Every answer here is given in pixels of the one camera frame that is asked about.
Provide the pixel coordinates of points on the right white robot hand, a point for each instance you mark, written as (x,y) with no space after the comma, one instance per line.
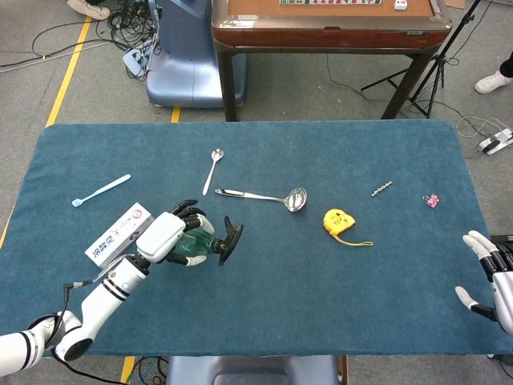
(503,297)

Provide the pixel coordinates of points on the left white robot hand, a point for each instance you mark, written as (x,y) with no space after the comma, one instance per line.
(160,236)

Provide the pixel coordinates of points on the green spray bottle black trigger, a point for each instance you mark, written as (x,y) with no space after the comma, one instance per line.
(228,240)

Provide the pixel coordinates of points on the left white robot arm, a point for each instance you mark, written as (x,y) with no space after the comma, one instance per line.
(104,293)

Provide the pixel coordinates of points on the white toothpaste box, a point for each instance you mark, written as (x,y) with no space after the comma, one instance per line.
(116,236)

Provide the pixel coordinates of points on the light blue toothbrush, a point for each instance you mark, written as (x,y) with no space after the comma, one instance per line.
(104,188)

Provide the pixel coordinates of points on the small steel spoon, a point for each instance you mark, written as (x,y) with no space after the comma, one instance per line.
(217,154)

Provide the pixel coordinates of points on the pink binder clip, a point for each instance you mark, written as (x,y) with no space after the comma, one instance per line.
(433,201)

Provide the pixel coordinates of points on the blue felt table cover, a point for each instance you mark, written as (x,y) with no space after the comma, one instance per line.
(280,288)

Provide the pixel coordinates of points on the steel ladle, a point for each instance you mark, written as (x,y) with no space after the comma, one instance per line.
(296,199)

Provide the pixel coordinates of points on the white power strip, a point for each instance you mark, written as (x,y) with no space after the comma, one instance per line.
(495,142)
(134,58)

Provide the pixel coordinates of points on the steel drill bit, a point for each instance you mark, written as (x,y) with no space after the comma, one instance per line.
(381,189)

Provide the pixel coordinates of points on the grey-blue robot chassis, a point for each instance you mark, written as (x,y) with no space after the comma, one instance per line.
(256,371)

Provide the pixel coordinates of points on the yellow tape measure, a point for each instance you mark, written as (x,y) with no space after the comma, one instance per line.
(338,220)

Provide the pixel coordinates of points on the bystander leg white sneaker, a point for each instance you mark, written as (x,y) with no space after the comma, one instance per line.
(491,82)

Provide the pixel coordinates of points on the black tripod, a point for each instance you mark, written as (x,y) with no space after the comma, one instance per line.
(441,60)

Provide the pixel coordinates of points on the brown mahjong table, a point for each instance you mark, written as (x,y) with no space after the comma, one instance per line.
(320,36)

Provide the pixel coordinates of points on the single white mahjong tile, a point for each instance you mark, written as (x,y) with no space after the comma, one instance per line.
(401,5)

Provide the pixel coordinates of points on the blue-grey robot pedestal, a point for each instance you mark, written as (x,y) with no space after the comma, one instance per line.
(188,60)

